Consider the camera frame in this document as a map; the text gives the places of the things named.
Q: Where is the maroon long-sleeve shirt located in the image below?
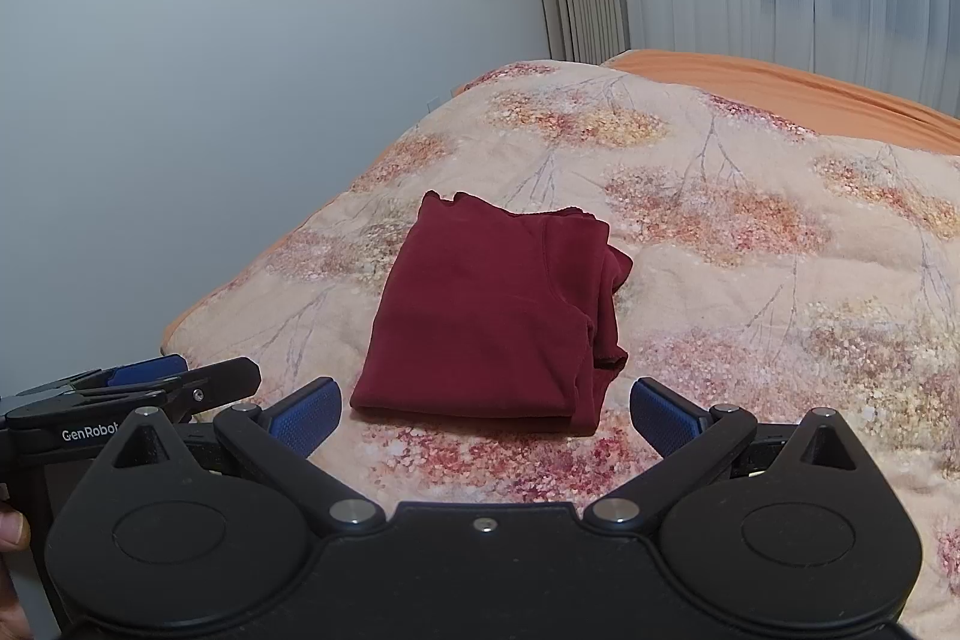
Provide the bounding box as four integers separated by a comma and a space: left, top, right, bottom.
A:
351, 190, 635, 437

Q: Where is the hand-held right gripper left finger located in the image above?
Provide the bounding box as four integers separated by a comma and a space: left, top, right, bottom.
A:
112, 377, 387, 534

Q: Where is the person's left hand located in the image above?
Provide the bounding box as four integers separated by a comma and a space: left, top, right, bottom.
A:
0, 509, 32, 640

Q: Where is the floral beige blanket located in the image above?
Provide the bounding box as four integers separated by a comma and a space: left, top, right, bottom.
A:
176, 59, 960, 633

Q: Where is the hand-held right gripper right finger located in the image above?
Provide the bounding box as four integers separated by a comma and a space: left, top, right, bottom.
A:
585, 377, 856, 534

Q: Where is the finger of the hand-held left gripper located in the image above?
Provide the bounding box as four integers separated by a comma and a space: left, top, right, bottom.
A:
4, 356, 262, 425
15, 353, 190, 398

